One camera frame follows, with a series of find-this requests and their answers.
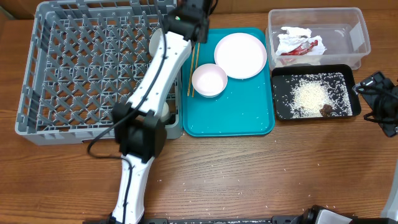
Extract dark brown food scrap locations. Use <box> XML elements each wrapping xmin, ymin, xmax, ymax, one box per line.
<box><xmin>320</xmin><ymin>104</ymin><xmax>333</xmax><ymax>117</ymax></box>

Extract white rice pile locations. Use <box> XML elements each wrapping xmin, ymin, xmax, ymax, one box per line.
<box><xmin>272</xmin><ymin>72</ymin><xmax>353</xmax><ymax>120</ymax></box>

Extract red snack wrapper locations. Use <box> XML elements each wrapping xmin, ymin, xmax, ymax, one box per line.
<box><xmin>281</xmin><ymin>40</ymin><xmax>318</xmax><ymax>55</ymax></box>

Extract white paper cup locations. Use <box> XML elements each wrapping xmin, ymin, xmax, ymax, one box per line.
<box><xmin>160</xmin><ymin>102</ymin><xmax>171</xmax><ymax>124</ymax></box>

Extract grey bowl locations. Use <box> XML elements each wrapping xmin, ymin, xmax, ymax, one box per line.
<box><xmin>149</xmin><ymin>28</ymin><xmax>163</xmax><ymax>57</ymax></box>

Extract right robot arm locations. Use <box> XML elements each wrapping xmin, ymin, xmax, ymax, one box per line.
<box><xmin>353</xmin><ymin>72</ymin><xmax>397</xmax><ymax>221</ymax></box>

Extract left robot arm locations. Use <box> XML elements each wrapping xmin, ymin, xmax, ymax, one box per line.
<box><xmin>109</xmin><ymin>0</ymin><xmax>217</xmax><ymax>223</ymax></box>

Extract black waste tray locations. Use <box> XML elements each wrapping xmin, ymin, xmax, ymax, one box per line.
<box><xmin>271</xmin><ymin>64</ymin><xmax>361</xmax><ymax>121</ymax></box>

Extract grey dishwasher rack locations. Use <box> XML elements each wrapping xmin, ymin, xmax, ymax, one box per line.
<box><xmin>15</xmin><ymin>1</ymin><xmax>177</xmax><ymax>145</ymax></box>

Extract clear plastic bin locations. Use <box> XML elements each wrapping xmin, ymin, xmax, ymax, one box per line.
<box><xmin>266</xmin><ymin>7</ymin><xmax>371</xmax><ymax>70</ymax></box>

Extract teal serving tray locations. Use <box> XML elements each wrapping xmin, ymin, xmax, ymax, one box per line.
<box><xmin>182</xmin><ymin>27</ymin><xmax>276</xmax><ymax>138</ymax></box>

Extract large white plate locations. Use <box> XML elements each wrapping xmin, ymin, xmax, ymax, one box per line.
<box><xmin>214</xmin><ymin>33</ymin><xmax>267</xmax><ymax>79</ymax></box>

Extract white shallow bowl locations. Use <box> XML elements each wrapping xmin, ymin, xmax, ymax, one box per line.
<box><xmin>192</xmin><ymin>63</ymin><xmax>228</xmax><ymax>98</ymax></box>

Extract right wooden chopstick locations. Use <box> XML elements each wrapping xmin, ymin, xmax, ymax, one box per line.
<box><xmin>190</xmin><ymin>43</ymin><xmax>201</xmax><ymax>98</ymax></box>

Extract wooden chopstick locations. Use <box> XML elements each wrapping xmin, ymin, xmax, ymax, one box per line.
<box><xmin>190</xmin><ymin>43</ymin><xmax>201</xmax><ymax>98</ymax></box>
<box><xmin>187</xmin><ymin>46</ymin><xmax>196</xmax><ymax>96</ymax></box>

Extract left wooden chopstick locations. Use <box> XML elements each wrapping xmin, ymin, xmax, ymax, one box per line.
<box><xmin>187</xmin><ymin>46</ymin><xmax>196</xmax><ymax>96</ymax></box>

